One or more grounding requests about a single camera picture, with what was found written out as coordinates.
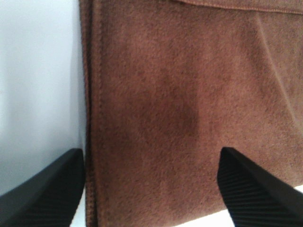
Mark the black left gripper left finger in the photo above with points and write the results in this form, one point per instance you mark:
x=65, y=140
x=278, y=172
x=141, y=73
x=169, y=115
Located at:
x=48, y=199

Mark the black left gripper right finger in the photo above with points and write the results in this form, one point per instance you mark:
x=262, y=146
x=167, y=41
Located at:
x=253, y=196

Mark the brown towel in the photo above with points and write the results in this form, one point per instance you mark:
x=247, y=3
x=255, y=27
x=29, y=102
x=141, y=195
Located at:
x=168, y=83

